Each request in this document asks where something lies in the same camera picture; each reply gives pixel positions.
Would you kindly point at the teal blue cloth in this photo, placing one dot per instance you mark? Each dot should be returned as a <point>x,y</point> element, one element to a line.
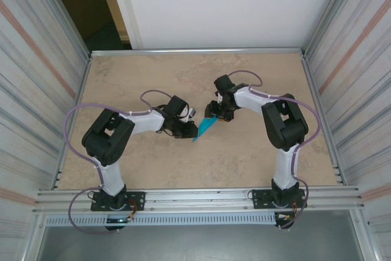
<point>204,126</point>

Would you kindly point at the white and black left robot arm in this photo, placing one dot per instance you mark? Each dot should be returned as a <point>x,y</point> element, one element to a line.
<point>111,178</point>

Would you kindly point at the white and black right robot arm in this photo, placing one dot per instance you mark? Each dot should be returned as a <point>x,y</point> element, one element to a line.
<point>285,169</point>

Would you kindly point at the small circuit board green light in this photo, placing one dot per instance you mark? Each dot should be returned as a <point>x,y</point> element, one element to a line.
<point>117,220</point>

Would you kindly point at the translucent corrugated side panel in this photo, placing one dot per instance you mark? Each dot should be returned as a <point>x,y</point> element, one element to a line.
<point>366,90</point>
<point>24,90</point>

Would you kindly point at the thin aluminium table edge rail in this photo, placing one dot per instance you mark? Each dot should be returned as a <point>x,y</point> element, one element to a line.
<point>198,50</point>

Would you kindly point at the wide aluminium mounting rail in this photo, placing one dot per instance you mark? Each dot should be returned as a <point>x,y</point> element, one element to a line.
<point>198,200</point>

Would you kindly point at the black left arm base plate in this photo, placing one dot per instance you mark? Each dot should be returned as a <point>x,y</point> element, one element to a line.
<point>137,201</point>

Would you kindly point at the aluminium side rail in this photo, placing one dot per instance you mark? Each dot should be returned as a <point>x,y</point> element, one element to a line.
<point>314,96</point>
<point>85,74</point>

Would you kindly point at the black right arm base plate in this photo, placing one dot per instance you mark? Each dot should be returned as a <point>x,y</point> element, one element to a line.
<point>259,198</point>

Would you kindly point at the aluminium upright post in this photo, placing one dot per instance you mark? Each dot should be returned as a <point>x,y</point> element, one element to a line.
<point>331,13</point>
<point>68,25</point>

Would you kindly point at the tan wooden door frame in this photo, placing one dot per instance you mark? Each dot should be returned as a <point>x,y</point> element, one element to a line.
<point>111,4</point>

